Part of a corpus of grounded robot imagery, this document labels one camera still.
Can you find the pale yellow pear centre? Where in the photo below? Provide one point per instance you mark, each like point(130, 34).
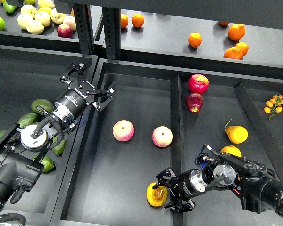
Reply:
point(43, 17)

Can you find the yellow pear upper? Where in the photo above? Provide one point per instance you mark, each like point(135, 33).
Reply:
point(231, 149)

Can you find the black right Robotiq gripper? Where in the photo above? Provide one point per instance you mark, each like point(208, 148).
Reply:
point(183, 187)

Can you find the pale yellow pear left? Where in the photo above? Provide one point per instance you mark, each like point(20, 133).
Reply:
point(23, 20)

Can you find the black perforated shelf post left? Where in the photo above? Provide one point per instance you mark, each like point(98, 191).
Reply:
point(84, 28)

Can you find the dark red apple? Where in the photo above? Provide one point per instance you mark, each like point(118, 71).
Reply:
point(194, 102)

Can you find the pale yellow pear front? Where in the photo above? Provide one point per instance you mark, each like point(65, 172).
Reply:
point(35, 27)

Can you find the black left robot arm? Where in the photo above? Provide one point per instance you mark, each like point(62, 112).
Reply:
point(23, 147)

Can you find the pink apple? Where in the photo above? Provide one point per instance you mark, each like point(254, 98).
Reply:
point(123, 130)
point(162, 136)

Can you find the green pepper on shelf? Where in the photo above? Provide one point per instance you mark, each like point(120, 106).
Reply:
point(10, 9)

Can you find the pale yellow pear right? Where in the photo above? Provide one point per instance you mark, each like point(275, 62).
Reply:
point(57, 17)

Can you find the pink peach on shelf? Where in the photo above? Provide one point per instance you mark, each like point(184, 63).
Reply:
point(70, 21)

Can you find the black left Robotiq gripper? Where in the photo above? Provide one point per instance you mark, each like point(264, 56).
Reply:
point(80, 93)

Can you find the pink apple right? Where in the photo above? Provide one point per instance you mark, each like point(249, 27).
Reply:
point(162, 136)

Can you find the yellow pear top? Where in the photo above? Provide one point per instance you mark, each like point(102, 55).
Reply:
point(236, 134)

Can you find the orange half hidden left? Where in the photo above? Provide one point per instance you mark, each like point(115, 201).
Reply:
point(124, 21)

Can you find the pink apple left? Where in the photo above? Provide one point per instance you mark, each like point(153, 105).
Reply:
point(123, 130)

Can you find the large red apple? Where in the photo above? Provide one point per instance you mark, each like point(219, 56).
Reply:
point(198, 83)

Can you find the orange right front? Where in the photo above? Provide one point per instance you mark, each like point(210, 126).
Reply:
point(233, 53)

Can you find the orange cherry tomato bunch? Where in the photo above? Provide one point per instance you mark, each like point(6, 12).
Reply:
point(274, 106)

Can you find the black angled tray divider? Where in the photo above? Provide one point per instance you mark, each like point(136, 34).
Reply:
point(271, 148)

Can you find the black perforated shelf post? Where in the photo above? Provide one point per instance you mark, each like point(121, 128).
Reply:
point(111, 22)
point(84, 28)

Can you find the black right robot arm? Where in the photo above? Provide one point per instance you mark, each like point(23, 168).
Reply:
point(251, 181)

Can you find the orange on shelf left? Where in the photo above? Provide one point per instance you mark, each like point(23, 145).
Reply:
point(138, 20)

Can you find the black centre tray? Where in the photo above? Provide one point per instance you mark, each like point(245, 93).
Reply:
point(106, 181)

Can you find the orange on shelf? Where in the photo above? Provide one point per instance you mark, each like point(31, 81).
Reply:
point(138, 20)
point(195, 40)

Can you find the large orange right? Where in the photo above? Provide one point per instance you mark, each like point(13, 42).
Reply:
point(236, 32)

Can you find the orange on shelf centre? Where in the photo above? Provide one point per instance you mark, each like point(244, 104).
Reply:
point(195, 40)

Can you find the black left tray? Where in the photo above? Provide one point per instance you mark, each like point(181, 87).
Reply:
point(27, 74)

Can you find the yellow pear with stem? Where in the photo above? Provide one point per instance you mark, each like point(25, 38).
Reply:
point(156, 197)

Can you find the black perforated shelf post right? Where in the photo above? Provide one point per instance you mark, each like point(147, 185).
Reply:
point(111, 22)

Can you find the black tray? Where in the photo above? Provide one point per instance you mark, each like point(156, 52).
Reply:
point(27, 74)
point(106, 181)

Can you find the red apple on shelf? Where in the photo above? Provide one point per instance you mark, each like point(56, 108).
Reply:
point(64, 31)

